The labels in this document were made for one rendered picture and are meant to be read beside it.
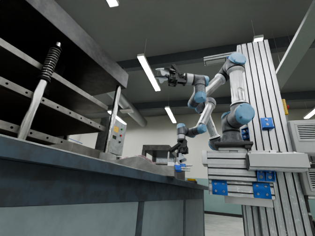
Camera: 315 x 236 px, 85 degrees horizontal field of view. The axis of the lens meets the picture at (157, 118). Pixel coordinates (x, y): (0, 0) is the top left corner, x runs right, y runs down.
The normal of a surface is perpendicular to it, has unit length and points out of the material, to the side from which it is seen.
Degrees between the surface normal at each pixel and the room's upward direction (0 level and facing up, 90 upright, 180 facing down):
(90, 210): 90
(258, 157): 90
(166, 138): 90
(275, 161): 90
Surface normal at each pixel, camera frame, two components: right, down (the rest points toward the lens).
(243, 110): 0.10, -0.25
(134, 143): -0.28, -0.39
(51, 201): 0.89, -0.11
